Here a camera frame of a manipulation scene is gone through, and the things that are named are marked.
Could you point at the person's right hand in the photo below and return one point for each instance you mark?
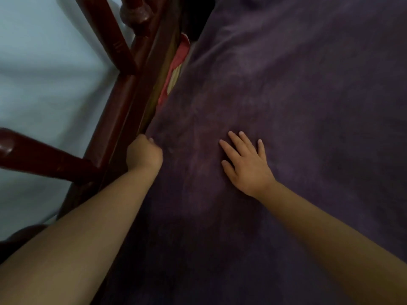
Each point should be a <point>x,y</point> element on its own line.
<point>249,171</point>

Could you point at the person's right forearm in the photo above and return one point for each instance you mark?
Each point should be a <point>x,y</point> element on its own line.
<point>334,238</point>

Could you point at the red wooden bed frame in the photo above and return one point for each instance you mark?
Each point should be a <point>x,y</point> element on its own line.
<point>117,101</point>

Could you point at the person's left forearm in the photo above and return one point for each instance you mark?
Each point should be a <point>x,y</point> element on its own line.
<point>79,244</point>

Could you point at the purple plush bed sheet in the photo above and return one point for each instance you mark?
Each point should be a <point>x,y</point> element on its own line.
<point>286,76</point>

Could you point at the pale mosquito net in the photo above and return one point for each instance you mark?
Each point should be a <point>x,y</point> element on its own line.
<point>47,76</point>

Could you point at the person's left hand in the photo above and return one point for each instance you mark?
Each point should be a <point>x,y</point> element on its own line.
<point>144,154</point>

